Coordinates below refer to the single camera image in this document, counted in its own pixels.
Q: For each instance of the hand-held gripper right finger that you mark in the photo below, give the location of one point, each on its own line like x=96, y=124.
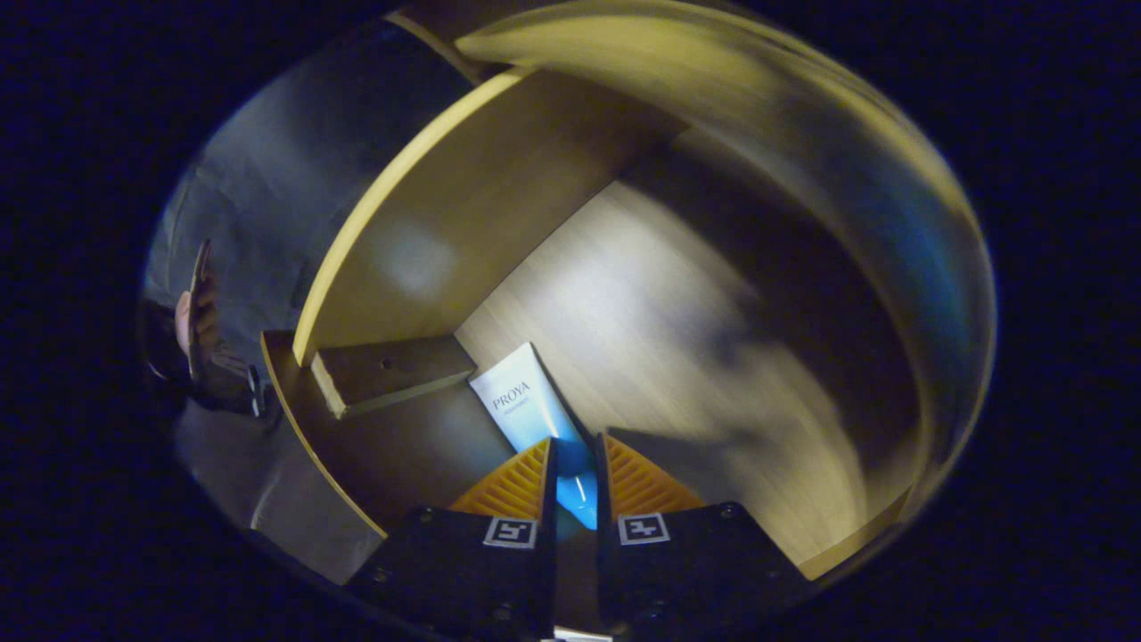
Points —
x=604, y=499

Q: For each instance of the blue and white cosmetic tube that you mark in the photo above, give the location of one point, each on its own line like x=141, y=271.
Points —
x=526, y=401

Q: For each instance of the person's gray clothing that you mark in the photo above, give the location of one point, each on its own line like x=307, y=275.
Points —
x=267, y=481

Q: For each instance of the wooden countertop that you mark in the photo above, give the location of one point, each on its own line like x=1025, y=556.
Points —
x=758, y=80

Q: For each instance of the smartphone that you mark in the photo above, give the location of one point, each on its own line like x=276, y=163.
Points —
x=200, y=267

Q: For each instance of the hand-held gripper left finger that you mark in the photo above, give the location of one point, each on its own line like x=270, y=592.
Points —
x=547, y=499

